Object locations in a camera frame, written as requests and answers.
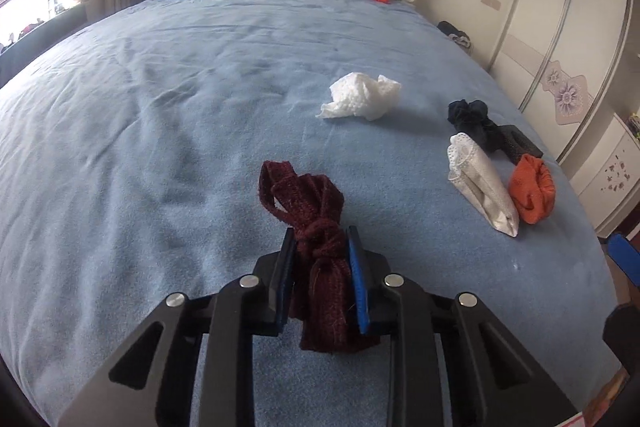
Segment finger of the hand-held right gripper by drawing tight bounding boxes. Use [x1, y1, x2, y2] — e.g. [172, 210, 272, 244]
[601, 302, 640, 375]
[606, 233, 640, 288]

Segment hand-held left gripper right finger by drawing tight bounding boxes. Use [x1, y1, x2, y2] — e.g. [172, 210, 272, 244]
[346, 227, 581, 427]

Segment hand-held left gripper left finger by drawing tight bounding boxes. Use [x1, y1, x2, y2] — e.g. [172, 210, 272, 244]
[59, 227, 298, 427]

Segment knotted maroon sock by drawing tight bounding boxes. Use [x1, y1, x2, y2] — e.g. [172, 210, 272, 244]
[258, 160, 381, 354]

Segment white floral cabinet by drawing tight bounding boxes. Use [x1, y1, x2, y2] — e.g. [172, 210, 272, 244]
[557, 112, 640, 238]

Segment rolled orange sock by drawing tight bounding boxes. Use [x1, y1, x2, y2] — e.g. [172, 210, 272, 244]
[507, 153, 557, 225]

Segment flat black case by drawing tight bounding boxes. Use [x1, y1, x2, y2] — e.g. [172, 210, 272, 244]
[497, 124, 544, 165]

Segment rolled white sock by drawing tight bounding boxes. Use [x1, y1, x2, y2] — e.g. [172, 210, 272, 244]
[446, 132, 521, 238]

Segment crumpled white tissue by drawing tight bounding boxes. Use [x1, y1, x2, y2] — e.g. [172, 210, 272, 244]
[315, 72, 402, 122]

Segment knotted black sock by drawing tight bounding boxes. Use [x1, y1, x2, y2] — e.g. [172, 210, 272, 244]
[446, 99, 506, 155]

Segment white nightstand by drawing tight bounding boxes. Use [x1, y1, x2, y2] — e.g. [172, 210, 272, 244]
[450, 34, 475, 56]

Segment white floral sliding wardrobe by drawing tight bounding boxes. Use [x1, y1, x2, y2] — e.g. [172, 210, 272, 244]
[487, 0, 638, 158]

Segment dark clothes pile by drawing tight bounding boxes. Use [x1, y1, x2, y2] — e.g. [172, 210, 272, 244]
[436, 21, 473, 48]

